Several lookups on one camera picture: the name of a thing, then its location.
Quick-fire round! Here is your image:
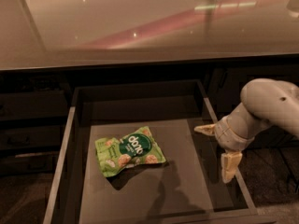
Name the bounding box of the dark thin metal stand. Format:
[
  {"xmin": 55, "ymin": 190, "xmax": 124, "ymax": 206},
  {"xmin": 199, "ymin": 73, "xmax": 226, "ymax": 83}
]
[{"xmin": 278, "ymin": 148, "xmax": 299, "ymax": 193}]

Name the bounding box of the dark drawer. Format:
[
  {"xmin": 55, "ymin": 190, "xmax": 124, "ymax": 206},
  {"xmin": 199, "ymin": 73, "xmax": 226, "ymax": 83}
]
[
  {"xmin": 0, "ymin": 151, "xmax": 58, "ymax": 176},
  {"xmin": 43, "ymin": 80, "xmax": 277, "ymax": 224},
  {"xmin": 0, "ymin": 126, "xmax": 61, "ymax": 150},
  {"xmin": 0, "ymin": 91, "xmax": 68, "ymax": 121}
]

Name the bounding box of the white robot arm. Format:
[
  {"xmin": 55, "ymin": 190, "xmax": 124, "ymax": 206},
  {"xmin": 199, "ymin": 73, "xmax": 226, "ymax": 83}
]
[{"xmin": 194, "ymin": 78, "xmax": 299, "ymax": 183}]

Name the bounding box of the dark cabinet door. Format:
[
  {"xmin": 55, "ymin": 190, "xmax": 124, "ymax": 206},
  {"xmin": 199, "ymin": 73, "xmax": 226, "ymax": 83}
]
[{"xmin": 207, "ymin": 65, "xmax": 299, "ymax": 138}]

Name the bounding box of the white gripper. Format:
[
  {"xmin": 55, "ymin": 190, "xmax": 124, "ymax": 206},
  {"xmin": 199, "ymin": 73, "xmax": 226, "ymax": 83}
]
[{"xmin": 194, "ymin": 103, "xmax": 271, "ymax": 183}]

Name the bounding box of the green snack bag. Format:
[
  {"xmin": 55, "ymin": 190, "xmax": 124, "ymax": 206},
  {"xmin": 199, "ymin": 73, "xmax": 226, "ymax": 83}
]
[{"xmin": 95, "ymin": 126, "xmax": 166, "ymax": 178}]

